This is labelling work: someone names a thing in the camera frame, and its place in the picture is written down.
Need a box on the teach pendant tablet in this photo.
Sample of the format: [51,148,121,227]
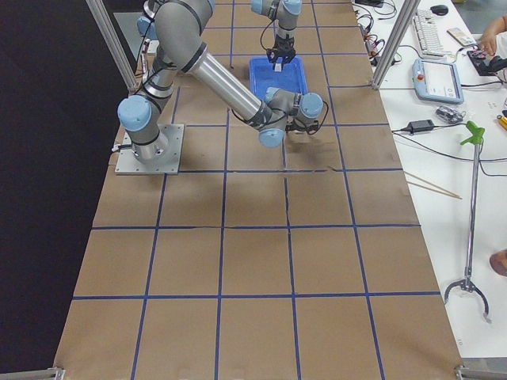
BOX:
[412,59,464,105]

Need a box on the aluminium frame post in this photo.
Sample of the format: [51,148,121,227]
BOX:
[371,0,420,89]

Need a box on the smartphone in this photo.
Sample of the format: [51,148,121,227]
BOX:
[447,28,476,47]

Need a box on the white keyboard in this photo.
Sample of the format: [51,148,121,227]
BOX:
[412,9,446,59]

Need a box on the wooden chopstick pair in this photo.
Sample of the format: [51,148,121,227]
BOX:
[404,171,462,200]

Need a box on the black computer mouse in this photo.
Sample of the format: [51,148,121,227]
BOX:
[429,5,448,16]

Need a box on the black power adapter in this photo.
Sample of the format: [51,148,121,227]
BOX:
[407,120,435,135]

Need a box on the brown paper table cover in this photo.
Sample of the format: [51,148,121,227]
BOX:
[55,1,460,379]

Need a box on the green handled reacher grabber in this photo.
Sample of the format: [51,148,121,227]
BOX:
[444,120,491,323]

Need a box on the person hand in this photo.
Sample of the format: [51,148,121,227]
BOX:
[479,31,497,56]

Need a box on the blue plastic tray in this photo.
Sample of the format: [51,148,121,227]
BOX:
[249,56,308,100]

